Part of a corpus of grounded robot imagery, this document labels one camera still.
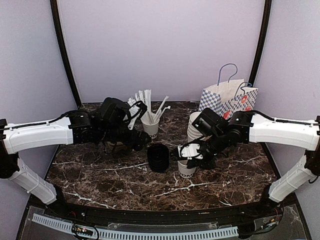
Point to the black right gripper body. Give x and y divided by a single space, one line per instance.
216 143

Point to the black vertical frame post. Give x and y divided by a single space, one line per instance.
261 41

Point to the white cup holding straws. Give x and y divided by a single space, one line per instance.
150 129

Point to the blue checkered paper bag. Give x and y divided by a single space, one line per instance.
227 97

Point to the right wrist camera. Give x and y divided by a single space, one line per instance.
188 151

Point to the white paper coffee cup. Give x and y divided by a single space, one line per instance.
183 169

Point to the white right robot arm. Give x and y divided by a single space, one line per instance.
255 127

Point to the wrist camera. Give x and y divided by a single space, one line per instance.
188 151
137 108

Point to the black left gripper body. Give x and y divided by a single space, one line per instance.
112 133

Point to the white wrapped straws bundle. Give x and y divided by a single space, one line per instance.
145 97

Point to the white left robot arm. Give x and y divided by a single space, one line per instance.
74 127

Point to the stack of black lids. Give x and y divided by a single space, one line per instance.
158 157

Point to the white slotted cable duct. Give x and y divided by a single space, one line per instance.
121 231

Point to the black left frame post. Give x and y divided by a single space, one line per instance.
63 52

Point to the brown cardboard cup carrier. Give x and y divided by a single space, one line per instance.
116 147

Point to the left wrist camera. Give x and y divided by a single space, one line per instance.
137 108

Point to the black front rail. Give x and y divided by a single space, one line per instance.
234 215

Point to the stack of white paper cups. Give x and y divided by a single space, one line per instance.
192 132

